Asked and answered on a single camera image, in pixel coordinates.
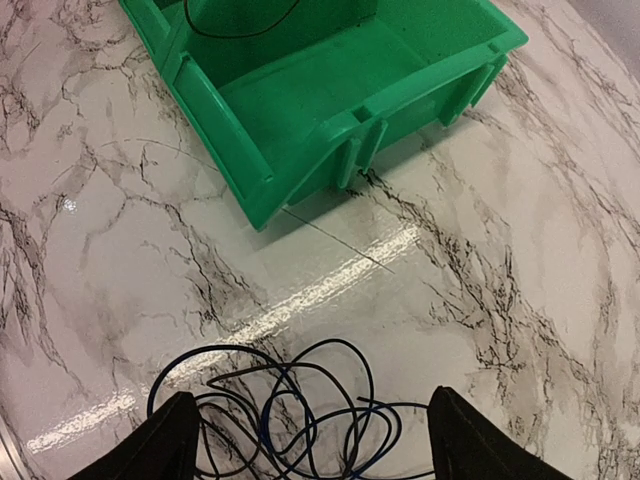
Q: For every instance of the middle green bin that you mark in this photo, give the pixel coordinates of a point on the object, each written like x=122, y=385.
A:
x=152, y=20

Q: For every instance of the right green bin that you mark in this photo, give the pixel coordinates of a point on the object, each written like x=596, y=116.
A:
x=292, y=97

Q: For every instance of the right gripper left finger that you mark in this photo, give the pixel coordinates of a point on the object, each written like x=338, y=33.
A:
x=163, y=447

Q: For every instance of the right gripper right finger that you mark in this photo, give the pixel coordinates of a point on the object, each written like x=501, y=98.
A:
x=466, y=445

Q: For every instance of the green bin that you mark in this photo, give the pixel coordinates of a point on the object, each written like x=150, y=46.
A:
x=152, y=20
x=292, y=97

